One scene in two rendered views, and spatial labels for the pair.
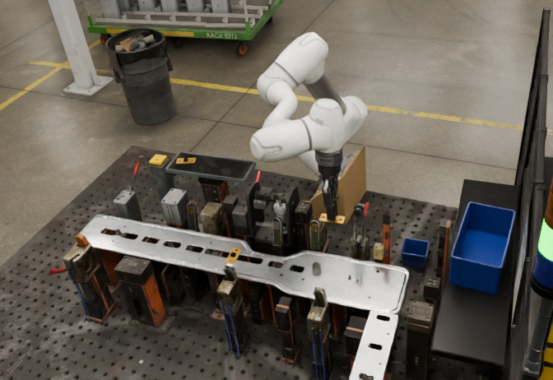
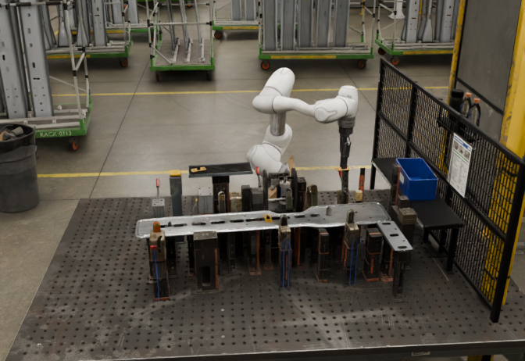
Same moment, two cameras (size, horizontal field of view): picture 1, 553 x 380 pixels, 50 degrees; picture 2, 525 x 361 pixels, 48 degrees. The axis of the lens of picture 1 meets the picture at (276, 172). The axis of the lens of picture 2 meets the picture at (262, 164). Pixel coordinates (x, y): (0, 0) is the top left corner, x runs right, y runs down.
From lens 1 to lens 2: 1.88 m
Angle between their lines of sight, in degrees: 31
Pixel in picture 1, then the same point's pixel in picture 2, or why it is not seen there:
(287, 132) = (337, 102)
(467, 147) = not seen: hidden behind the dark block
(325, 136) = (352, 105)
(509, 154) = (329, 183)
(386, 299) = (380, 216)
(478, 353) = (448, 222)
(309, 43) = (287, 73)
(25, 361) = (126, 336)
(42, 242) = (60, 269)
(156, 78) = (30, 165)
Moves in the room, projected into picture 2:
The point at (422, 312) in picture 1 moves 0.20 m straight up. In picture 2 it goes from (409, 211) to (413, 177)
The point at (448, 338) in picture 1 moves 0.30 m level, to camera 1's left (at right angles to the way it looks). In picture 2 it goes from (430, 220) to (388, 236)
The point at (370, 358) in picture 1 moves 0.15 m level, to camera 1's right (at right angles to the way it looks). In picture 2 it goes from (396, 240) to (417, 231)
